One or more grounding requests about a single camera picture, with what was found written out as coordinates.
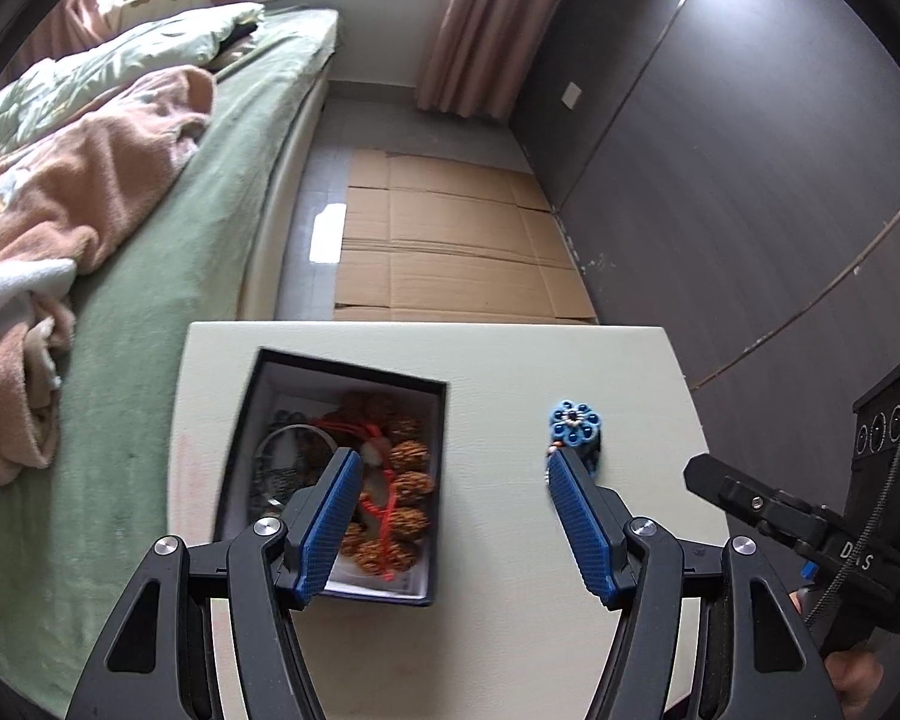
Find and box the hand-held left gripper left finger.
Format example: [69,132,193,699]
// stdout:
[64,446,365,720]

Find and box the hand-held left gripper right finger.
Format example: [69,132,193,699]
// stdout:
[547,448,848,720]

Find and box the brown walnut bead bracelet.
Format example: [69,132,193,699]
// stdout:
[319,390,437,580]

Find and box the silver metal bangle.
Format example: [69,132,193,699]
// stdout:
[249,424,332,512]

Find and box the blue beaded flower ornament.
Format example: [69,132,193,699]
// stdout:
[546,400,606,475]

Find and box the black cardboard box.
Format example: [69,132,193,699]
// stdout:
[211,347,449,608]

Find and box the person's right hand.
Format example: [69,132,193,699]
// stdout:
[825,645,887,720]

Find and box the bed with green sheet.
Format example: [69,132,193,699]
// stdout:
[0,9,340,717]

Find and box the flattened cardboard sheet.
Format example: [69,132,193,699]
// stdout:
[334,148,599,325]

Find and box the dark grey wardrobe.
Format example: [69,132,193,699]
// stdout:
[510,0,900,466]

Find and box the pink fleece blanket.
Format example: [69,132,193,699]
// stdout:
[0,66,217,497]

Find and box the light green printed quilt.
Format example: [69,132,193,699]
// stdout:
[0,2,265,166]

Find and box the pink curtain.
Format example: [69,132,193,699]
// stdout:
[416,0,593,121]
[22,0,125,65]

